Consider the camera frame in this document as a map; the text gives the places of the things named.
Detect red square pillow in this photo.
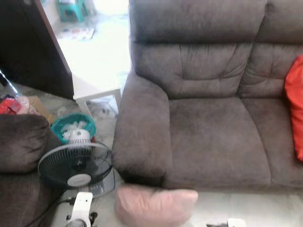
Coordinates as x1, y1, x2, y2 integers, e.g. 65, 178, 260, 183
284, 54, 303, 162

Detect black floor fan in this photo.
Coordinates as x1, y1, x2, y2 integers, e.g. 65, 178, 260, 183
38, 129, 116, 198

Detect pink pillow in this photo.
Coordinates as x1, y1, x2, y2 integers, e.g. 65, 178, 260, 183
115, 184, 199, 227

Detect brown-grey fabric sofa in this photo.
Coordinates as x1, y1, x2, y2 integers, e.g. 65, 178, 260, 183
0, 113, 64, 227
111, 0, 303, 192

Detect patterned floor mat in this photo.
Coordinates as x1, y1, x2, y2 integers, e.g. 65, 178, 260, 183
56, 27, 95, 42

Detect teal waste basket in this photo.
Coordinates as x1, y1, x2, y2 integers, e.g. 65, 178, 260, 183
51, 113, 97, 144

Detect cardboard box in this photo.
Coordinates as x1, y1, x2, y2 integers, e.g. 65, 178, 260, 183
26, 96, 53, 124

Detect white side table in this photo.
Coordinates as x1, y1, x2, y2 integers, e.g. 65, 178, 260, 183
71, 45, 132, 119

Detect red packets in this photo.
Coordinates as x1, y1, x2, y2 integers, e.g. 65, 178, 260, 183
0, 95, 29, 115

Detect dark wooden door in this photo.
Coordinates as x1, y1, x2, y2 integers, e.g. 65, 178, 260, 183
0, 0, 75, 100

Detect teal plastic stool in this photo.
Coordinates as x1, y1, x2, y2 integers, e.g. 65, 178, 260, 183
57, 0, 88, 23

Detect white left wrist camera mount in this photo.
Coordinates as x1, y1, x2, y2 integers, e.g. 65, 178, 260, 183
71, 192, 94, 225

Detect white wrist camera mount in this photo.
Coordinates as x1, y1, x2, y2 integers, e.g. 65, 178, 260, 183
226, 218, 247, 227
71, 192, 94, 225

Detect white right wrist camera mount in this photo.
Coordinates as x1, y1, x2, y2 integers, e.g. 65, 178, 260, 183
226, 218, 247, 227

